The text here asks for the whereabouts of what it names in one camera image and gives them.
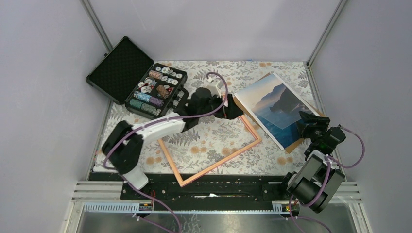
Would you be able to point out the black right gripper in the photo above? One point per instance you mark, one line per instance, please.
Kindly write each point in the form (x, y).
(307, 118)

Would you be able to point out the brown poker chip stack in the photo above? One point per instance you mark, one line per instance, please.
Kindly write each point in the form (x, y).
(162, 91)

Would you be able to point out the light wooden picture frame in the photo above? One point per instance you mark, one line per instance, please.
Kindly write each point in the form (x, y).
(207, 146)

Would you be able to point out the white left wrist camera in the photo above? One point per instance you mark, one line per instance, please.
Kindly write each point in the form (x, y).
(215, 87)

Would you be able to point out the mountain sea photo print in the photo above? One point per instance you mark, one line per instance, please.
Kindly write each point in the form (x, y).
(276, 109)

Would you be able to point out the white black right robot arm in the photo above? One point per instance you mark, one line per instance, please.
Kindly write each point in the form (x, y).
(317, 181)

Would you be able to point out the green poker chip stack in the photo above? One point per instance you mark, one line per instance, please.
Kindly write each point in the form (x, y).
(144, 107)

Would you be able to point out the black poker chip case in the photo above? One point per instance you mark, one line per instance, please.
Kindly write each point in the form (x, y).
(125, 69)

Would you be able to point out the blue poker chip stack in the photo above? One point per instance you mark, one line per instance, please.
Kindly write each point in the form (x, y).
(141, 96)

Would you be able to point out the purple poker chip stack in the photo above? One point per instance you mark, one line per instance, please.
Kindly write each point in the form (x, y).
(156, 101)

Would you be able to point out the floral patterned table mat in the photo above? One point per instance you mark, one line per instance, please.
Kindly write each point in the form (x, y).
(266, 158)

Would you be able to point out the brown cardboard backing board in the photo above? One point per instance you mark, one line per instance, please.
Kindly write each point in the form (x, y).
(302, 141)

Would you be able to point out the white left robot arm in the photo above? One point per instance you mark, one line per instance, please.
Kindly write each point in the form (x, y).
(124, 145)

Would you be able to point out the pink poker chip stack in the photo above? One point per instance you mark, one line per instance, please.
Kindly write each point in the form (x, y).
(155, 74)

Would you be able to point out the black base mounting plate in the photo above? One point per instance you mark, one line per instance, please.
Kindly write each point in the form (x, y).
(213, 192)

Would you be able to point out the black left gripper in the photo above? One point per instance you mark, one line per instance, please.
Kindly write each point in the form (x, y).
(231, 112)

